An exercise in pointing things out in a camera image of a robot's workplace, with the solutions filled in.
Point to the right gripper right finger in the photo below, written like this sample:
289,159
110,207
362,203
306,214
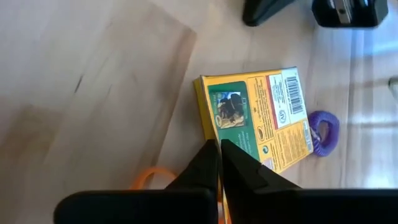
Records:
295,205

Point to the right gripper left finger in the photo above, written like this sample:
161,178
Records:
155,205

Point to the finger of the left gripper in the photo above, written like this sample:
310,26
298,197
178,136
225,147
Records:
264,11
363,14

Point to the yellow Crayola crayon box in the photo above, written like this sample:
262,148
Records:
255,118

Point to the orange rubber band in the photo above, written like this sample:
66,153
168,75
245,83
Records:
146,174

